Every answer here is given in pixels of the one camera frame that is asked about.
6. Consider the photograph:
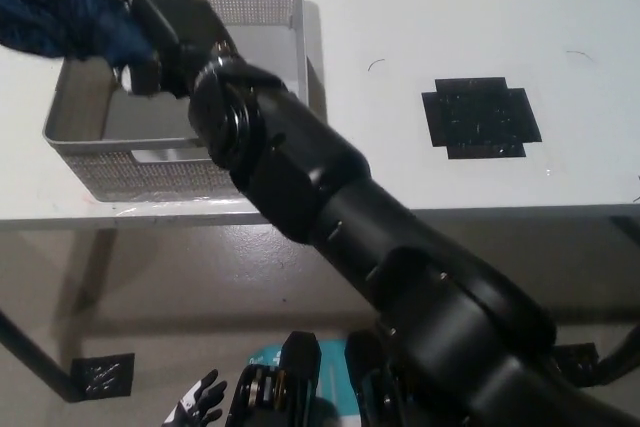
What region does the navy umbrella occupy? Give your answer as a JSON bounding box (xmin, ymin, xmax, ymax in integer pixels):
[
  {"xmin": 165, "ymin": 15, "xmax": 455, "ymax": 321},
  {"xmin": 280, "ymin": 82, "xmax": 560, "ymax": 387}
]
[{"xmin": 0, "ymin": 0, "xmax": 162, "ymax": 96}]

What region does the grey perforated plastic basket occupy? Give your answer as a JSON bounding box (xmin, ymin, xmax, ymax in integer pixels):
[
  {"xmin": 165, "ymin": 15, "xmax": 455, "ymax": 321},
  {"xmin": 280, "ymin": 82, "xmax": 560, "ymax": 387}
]
[{"xmin": 42, "ymin": 0, "xmax": 310, "ymax": 204}]

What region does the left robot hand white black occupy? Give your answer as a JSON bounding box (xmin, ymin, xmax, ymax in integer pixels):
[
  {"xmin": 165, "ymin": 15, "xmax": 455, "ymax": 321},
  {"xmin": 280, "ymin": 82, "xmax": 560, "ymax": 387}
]
[{"xmin": 167, "ymin": 369, "xmax": 229, "ymax": 427}]

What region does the black tape cross patch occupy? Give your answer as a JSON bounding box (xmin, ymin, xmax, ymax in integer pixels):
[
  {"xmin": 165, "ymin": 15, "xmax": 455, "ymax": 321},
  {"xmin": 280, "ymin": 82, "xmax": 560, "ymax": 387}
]
[{"xmin": 421, "ymin": 77, "xmax": 543, "ymax": 161}]

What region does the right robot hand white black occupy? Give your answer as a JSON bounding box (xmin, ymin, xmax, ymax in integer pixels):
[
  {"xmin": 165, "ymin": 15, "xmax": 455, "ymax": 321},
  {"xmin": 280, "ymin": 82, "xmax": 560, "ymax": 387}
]
[{"xmin": 117, "ymin": 0, "xmax": 233, "ymax": 101}]

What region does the black table crossbar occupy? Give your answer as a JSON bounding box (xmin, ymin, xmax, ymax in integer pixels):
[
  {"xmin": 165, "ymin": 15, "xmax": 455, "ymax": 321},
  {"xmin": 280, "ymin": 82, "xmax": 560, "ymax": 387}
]
[{"xmin": 609, "ymin": 215, "xmax": 640, "ymax": 239}]

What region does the black ribbed robot body block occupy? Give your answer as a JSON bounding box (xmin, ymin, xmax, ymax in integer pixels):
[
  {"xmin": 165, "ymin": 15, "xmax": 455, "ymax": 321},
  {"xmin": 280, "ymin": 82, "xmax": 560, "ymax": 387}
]
[
  {"xmin": 232, "ymin": 330, "xmax": 322, "ymax": 427},
  {"xmin": 344, "ymin": 329, "xmax": 401, "ymax": 427}
]

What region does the black metal table leg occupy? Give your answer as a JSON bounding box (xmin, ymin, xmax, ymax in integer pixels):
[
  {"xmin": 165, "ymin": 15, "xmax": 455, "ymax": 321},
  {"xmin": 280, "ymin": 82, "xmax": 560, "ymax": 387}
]
[
  {"xmin": 0, "ymin": 309, "xmax": 85, "ymax": 404},
  {"xmin": 594, "ymin": 325, "xmax": 640, "ymax": 389}
]

